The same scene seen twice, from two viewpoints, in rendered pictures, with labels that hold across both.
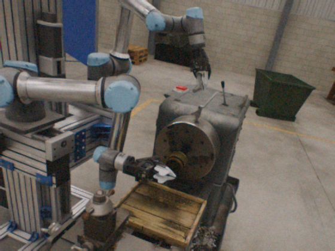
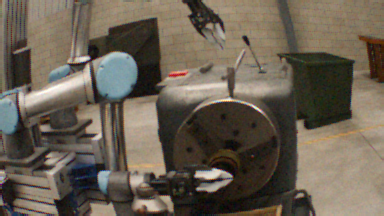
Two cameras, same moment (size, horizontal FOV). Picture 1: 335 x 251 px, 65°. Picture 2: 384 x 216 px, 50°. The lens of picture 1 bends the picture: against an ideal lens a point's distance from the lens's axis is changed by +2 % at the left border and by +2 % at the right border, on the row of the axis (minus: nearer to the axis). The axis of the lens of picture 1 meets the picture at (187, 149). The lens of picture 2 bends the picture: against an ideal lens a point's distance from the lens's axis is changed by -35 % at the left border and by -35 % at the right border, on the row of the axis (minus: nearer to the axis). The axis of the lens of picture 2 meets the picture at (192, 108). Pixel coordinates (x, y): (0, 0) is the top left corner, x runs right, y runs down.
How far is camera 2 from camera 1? 0.52 m
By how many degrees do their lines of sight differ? 17
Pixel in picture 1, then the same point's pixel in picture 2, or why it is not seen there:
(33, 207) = not seen: outside the picture
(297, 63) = (324, 39)
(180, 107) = (194, 91)
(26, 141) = (30, 181)
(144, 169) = (180, 178)
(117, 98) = (112, 77)
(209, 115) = (247, 86)
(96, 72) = not seen: hidden behind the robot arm
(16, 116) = (16, 152)
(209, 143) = (264, 120)
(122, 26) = (81, 23)
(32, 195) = not seen: outside the picture
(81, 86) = (69, 81)
